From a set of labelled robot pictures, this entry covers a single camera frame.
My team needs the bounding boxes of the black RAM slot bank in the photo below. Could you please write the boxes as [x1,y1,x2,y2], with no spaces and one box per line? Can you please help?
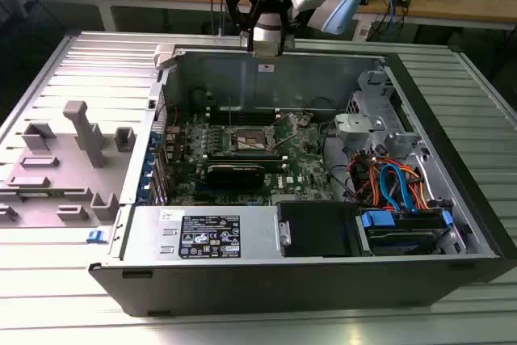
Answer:
[204,152,288,173]
[205,107,282,127]

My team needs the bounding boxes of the CPU socket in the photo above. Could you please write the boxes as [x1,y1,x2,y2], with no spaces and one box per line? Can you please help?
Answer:
[230,124,278,156]

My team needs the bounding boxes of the white labelled box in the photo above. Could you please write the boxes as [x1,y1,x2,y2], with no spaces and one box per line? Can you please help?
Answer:
[354,17,373,41]

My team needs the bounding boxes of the silver drive cage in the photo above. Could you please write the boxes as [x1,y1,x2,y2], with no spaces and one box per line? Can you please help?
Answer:
[334,69,430,170]

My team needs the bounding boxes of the green Dell motherboard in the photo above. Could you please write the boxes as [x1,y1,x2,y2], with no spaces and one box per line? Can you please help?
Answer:
[163,108,344,207]

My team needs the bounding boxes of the black graphics card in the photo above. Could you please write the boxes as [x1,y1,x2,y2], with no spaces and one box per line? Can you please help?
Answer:
[204,162,267,191]

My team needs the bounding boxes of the hard disk in blue carrier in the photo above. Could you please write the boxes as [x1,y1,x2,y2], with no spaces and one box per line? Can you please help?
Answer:
[355,207,454,258]

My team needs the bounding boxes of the silver power supply unit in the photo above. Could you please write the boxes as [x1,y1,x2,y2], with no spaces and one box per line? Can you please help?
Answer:
[119,204,280,262]

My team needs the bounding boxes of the grey parts rack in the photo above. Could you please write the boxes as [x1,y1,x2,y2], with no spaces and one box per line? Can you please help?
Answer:
[0,99,137,229]

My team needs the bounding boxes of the black open PC case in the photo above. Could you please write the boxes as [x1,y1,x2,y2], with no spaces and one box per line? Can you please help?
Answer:
[87,40,517,318]

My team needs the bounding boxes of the small blue plastic clip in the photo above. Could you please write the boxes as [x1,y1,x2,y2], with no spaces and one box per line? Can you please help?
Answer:
[86,229,109,246]

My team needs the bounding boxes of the blue network cable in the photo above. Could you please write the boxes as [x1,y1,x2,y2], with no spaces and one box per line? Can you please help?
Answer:
[385,0,401,35]

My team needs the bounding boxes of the black power wire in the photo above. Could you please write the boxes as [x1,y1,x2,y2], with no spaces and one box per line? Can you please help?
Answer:
[321,124,359,205]

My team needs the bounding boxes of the red yellow power wires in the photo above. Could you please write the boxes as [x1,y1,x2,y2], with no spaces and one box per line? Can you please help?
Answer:
[347,152,379,203]

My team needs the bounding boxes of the silver bay handle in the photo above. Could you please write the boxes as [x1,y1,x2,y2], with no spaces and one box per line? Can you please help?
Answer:
[275,218,292,246]

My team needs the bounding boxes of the blue flat wire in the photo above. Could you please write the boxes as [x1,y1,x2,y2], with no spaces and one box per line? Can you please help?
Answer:
[378,162,419,216]

